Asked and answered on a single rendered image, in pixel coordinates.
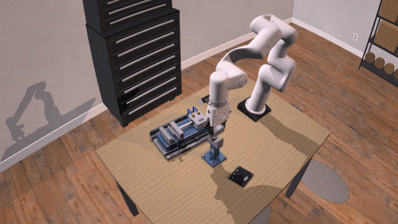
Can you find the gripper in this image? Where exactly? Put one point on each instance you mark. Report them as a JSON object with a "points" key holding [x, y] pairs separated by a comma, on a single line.
{"points": [[216, 116]]}

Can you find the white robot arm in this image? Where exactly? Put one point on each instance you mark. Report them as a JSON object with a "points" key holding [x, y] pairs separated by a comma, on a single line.
{"points": [[274, 36]]}

